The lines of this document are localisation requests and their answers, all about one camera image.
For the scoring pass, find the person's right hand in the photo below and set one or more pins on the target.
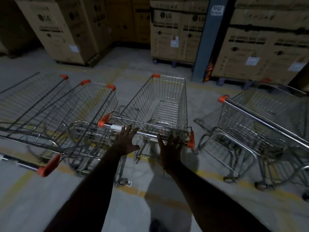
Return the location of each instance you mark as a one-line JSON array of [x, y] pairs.
[[171, 155]]

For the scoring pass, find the person's left hand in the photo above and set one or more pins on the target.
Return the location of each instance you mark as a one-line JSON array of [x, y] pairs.
[[125, 142]]

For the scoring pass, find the person's left thumb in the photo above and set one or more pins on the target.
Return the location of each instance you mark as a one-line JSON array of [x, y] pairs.
[[135, 147]]

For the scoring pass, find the person's right thumb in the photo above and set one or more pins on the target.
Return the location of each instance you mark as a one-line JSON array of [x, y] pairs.
[[160, 142]]

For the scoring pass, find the person's right forearm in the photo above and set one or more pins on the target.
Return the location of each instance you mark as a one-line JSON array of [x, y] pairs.
[[205, 205]]

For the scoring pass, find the person's left forearm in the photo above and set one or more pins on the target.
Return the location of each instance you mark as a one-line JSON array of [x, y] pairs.
[[91, 190]]

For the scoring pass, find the white floor sticker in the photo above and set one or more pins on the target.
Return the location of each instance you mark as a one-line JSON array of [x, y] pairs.
[[126, 184]]

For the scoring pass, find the blue plastic pallet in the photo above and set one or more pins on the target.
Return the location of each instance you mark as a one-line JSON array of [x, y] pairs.
[[222, 81], [175, 63]]

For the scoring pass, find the orange snack packet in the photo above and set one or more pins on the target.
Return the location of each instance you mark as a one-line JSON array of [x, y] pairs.
[[208, 70]]

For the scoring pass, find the dark pallet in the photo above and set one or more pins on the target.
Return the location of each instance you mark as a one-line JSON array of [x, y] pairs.
[[89, 61]]

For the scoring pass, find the stack of large cardboard boxes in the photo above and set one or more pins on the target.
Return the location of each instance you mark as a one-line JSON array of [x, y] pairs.
[[260, 45], [169, 26], [60, 28]]

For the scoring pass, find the blue steel column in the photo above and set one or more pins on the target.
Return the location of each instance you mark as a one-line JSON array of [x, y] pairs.
[[210, 33]]

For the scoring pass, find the white sign on column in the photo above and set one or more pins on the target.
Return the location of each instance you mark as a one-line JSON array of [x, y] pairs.
[[217, 10]]

